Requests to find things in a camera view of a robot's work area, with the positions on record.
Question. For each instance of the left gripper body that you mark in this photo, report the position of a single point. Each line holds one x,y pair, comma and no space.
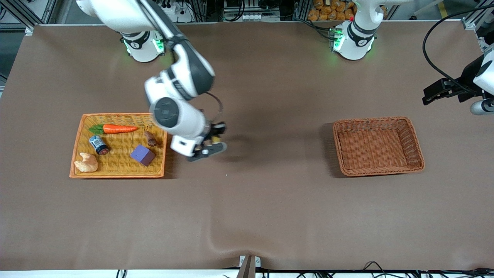
465,80

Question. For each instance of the yellow tape roll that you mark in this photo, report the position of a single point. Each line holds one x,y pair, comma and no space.
216,139

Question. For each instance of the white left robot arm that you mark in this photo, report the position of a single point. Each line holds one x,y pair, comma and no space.
353,42

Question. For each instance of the small brown toy mushroom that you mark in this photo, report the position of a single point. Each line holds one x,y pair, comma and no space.
150,139

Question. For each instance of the purple block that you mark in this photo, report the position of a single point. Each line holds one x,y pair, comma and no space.
142,155

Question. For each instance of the yellow woven flat tray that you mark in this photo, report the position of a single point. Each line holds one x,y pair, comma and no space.
119,154

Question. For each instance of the orange toy carrot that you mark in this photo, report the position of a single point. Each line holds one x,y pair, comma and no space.
117,129

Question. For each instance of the brown table cover sheet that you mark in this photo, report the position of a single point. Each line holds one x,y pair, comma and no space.
247,200

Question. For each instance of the brown wicker basket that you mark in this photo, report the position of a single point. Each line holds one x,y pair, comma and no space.
378,148

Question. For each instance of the small dark labelled can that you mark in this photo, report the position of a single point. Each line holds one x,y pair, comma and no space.
98,144

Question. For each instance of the tan toy croissant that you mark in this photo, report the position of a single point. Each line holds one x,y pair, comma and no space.
87,163

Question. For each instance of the white power strip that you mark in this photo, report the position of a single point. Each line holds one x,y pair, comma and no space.
254,17

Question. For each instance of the power strip with black plugs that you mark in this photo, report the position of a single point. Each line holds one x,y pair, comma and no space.
181,15

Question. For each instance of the bag of bread rolls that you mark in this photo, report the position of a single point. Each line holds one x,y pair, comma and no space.
328,13

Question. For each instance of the aluminium frame strut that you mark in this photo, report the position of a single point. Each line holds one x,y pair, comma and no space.
472,21
27,29

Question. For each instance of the metal clamp bracket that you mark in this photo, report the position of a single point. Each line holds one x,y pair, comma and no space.
249,262

